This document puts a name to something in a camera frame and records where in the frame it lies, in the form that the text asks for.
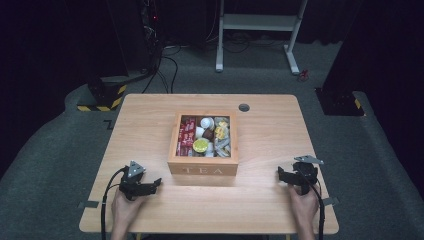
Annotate person's left hand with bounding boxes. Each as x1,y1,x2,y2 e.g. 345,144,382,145
110,188,148,232

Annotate black floor cables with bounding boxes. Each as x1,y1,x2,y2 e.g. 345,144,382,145
141,44,183,95

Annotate person's right hand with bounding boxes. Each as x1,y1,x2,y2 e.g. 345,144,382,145
287,184,320,231

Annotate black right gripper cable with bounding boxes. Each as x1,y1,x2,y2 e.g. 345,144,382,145
309,181,326,240

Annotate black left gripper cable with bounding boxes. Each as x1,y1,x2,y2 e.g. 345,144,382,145
100,165,129,240

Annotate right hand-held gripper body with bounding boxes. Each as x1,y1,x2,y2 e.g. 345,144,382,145
291,154,325,196

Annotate wooden tea box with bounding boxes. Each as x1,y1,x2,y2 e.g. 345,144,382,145
167,110,240,177

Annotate white metal stand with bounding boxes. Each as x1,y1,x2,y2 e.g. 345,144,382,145
215,0,309,76

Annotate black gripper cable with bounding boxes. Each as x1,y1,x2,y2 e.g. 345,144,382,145
309,181,326,240
100,165,129,240

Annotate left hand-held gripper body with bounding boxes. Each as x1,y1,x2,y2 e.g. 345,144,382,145
118,160,149,202

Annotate green lid coffee capsule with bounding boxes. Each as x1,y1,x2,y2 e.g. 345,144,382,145
192,137,211,154

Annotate pile of yellow clear sachets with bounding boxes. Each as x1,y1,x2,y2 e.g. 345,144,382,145
213,116,232,158

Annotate row of red packets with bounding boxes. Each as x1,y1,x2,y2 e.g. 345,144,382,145
175,115,197,157

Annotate grey table edge bracket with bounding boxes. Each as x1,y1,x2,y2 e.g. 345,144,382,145
321,196,340,207
77,200,100,210

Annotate black yellow striped stand base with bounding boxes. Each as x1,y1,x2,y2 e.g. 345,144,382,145
76,75,129,113

